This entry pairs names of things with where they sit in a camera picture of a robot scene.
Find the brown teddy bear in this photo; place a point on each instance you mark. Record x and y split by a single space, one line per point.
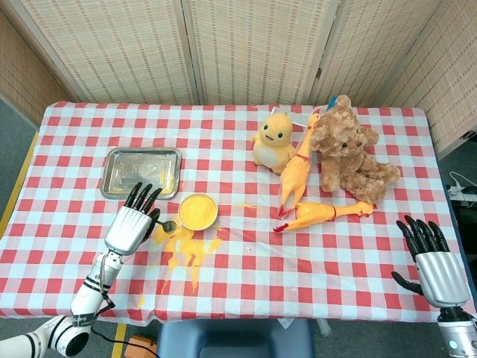
346 156

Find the black equipment case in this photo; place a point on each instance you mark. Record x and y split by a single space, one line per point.
466 216

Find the orange box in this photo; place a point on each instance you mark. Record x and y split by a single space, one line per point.
139 347

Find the yellow powder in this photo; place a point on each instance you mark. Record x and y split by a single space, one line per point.
182 242

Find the white power strip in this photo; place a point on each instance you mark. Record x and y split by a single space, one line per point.
462 192

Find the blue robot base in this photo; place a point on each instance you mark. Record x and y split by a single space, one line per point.
234 339

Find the yellow plush monster toy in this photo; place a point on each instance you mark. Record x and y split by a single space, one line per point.
272 149

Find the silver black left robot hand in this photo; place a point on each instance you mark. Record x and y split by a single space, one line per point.
128 227

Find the dark metal spoon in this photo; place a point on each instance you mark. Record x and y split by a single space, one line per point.
170 226

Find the cream round bowl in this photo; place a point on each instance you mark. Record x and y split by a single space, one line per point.
197 228

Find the rectangular metal tray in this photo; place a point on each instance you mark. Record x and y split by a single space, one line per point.
126 168

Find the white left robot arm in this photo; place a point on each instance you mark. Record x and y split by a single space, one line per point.
93 287

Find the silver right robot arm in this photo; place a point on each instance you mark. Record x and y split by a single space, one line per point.
456 332

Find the red white checkered tablecloth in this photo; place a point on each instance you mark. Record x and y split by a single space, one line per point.
261 268

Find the woven folding screen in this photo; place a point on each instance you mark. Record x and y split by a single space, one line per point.
242 48

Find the small blue packet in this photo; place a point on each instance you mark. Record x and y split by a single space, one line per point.
332 102

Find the clear plastic bag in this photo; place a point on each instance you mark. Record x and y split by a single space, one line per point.
298 119

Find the yellow rubber chicken toy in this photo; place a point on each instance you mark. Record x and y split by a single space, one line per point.
313 214
292 179

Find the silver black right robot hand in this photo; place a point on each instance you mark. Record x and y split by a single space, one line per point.
441 276

